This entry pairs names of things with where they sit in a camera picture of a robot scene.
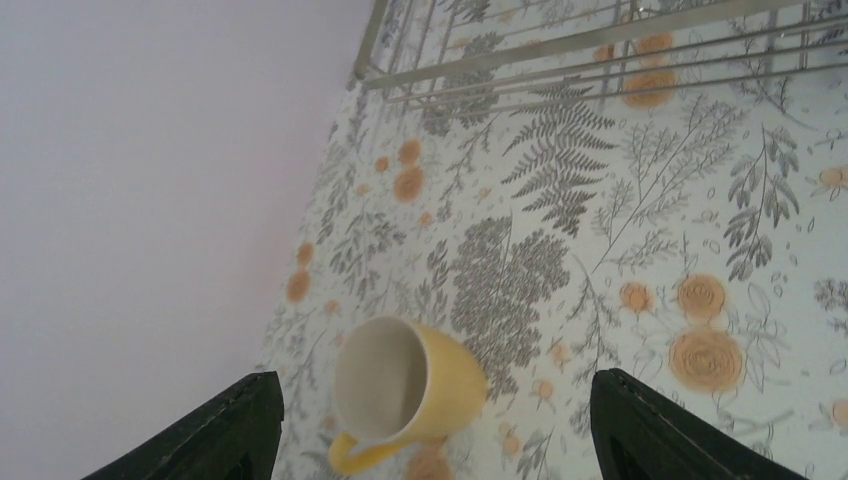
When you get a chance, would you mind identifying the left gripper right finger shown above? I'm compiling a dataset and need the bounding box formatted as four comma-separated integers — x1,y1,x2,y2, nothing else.
589,368,801,480

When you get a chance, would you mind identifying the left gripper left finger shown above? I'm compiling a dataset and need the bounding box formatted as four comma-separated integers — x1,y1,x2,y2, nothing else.
87,372,285,479

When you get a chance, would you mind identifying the yellow mug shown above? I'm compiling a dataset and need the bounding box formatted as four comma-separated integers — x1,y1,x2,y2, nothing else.
327,316,488,475

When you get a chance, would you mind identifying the floral table mat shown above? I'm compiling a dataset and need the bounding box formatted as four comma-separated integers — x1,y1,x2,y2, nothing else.
261,68,847,479

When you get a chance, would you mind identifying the wire dish rack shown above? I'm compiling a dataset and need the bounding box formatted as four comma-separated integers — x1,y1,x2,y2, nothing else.
354,1,847,123

